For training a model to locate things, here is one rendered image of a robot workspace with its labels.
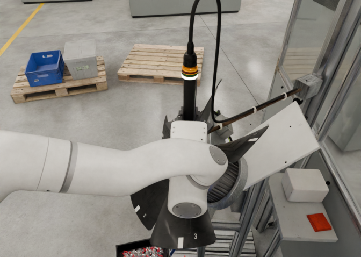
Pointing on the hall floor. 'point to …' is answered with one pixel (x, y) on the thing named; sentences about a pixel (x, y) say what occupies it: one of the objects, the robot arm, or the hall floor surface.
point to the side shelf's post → (273, 244)
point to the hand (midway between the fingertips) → (189, 114)
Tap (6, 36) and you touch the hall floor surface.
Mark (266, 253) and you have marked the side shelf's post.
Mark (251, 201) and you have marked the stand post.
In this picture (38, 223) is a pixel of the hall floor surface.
